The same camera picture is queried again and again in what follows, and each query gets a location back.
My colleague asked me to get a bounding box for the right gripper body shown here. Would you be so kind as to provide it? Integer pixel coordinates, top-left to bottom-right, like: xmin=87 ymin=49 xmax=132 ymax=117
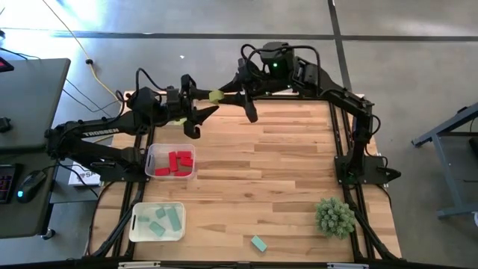
xmin=243 ymin=69 xmax=273 ymax=98

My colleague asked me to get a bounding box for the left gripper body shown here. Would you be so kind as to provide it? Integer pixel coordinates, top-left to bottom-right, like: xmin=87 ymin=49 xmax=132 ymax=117
xmin=158 ymin=93 xmax=192 ymax=126

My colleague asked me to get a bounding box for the green cube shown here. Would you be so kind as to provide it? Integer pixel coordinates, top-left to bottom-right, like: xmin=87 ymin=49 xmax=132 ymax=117
xmin=208 ymin=89 xmax=226 ymax=105

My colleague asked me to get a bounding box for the clear plastic bin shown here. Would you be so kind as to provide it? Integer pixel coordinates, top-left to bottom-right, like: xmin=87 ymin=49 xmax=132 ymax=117
xmin=144 ymin=143 xmax=196 ymax=181

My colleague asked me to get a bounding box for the white printed paper sign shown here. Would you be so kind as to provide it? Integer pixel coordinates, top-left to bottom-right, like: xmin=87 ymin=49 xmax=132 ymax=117
xmin=68 ymin=164 xmax=102 ymax=187

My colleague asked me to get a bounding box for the green artificial plant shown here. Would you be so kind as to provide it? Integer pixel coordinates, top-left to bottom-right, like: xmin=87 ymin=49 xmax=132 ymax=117
xmin=314 ymin=197 xmax=357 ymax=241

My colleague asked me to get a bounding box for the grey desk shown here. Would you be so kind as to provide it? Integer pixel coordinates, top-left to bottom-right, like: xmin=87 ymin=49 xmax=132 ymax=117
xmin=0 ymin=58 xmax=72 ymax=150

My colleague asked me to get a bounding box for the black computer mouse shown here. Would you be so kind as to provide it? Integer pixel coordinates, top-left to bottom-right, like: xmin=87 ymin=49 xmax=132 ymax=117
xmin=15 ymin=170 xmax=48 ymax=204

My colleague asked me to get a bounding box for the black device with red light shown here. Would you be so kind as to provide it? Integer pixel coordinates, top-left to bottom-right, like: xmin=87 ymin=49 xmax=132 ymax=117
xmin=0 ymin=56 xmax=15 ymax=74

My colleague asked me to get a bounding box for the black keyboard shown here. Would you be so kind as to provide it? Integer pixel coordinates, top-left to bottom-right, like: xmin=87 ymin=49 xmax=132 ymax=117
xmin=0 ymin=163 xmax=22 ymax=205

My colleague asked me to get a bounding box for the dark desk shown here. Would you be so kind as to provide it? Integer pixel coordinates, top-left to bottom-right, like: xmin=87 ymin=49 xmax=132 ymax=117
xmin=0 ymin=146 xmax=61 ymax=240

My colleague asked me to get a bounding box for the blue-grey metal table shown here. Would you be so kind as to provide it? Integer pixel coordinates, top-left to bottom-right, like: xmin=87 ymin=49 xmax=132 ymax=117
xmin=410 ymin=102 xmax=478 ymax=220

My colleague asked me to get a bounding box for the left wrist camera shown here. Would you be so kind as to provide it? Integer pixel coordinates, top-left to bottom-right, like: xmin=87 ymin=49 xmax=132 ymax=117
xmin=165 ymin=87 xmax=181 ymax=113

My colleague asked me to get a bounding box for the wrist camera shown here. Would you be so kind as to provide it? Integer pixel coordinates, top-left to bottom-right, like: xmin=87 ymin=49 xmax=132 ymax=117
xmin=235 ymin=55 xmax=257 ymax=75
xmin=165 ymin=87 xmax=181 ymax=113

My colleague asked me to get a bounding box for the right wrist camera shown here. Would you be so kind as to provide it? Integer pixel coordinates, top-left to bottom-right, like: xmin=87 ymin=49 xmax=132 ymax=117
xmin=235 ymin=55 xmax=257 ymax=75

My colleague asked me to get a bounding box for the black aluminium table frame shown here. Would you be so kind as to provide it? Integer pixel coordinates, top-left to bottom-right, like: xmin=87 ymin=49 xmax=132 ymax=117
xmin=84 ymin=91 xmax=403 ymax=262

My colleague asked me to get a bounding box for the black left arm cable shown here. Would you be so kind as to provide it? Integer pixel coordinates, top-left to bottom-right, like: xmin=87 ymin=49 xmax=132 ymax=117
xmin=134 ymin=67 xmax=167 ymax=99

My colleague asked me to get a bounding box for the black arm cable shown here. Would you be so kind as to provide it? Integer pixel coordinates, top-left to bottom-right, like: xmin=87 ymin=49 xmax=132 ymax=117
xmin=134 ymin=67 xmax=167 ymax=99
xmin=240 ymin=43 xmax=323 ymax=93

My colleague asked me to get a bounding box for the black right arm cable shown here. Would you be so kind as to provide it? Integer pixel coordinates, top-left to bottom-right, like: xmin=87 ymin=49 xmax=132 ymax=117
xmin=240 ymin=43 xmax=323 ymax=93

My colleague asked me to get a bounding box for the black floor cable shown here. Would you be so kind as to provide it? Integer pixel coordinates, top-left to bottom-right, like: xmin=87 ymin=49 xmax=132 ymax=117
xmin=0 ymin=46 xmax=120 ymax=115

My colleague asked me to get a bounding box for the yellow floor cable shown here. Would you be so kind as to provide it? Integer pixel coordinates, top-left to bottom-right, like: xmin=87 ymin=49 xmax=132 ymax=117
xmin=40 ymin=0 xmax=123 ymax=105

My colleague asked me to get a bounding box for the grey metal bracket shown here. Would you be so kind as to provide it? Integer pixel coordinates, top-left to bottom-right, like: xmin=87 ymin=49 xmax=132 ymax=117
xmin=327 ymin=262 xmax=370 ymax=269
xmin=118 ymin=261 xmax=161 ymax=269

